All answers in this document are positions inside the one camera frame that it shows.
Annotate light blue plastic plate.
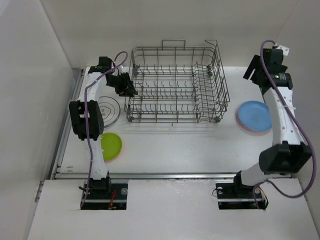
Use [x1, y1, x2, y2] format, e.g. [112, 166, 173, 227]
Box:
[237, 100, 272, 133]

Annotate pink plastic plate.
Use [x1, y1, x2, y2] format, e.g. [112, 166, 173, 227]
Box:
[236, 110, 272, 133]

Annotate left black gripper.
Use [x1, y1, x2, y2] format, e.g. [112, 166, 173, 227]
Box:
[106, 72, 138, 98]

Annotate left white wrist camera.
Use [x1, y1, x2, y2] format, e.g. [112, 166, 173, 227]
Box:
[116, 65, 125, 75]

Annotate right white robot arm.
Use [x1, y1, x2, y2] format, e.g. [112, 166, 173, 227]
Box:
[231, 45, 316, 197]

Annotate grey wire dish rack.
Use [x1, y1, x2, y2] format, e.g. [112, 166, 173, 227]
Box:
[124, 39, 230, 124]

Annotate lime green plastic plate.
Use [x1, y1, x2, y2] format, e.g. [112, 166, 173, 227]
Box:
[100, 132, 123, 161]

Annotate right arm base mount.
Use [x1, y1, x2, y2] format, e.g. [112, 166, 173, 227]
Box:
[212, 182, 269, 210]

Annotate white plate blue line motif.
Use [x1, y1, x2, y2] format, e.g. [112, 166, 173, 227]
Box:
[98, 96, 121, 128]

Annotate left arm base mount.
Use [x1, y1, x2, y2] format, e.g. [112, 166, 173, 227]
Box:
[79, 182, 129, 211]

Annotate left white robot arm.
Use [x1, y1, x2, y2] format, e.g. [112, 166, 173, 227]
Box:
[68, 56, 138, 199]

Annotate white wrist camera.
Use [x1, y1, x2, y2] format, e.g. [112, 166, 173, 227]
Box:
[272, 44, 290, 57]
[116, 65, 125, 75]

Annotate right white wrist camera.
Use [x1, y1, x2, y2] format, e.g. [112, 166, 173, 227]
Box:
[272, 44, 290, 57]

